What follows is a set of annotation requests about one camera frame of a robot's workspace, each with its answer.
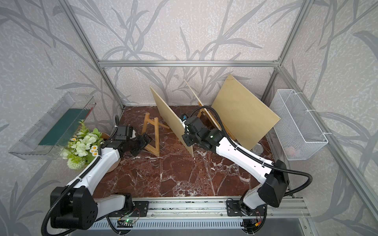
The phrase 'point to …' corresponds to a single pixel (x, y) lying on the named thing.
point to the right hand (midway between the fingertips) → (186, 132)
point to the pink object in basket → (293, 153)
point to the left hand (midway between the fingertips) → (149, 142)
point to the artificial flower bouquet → (82, 148)
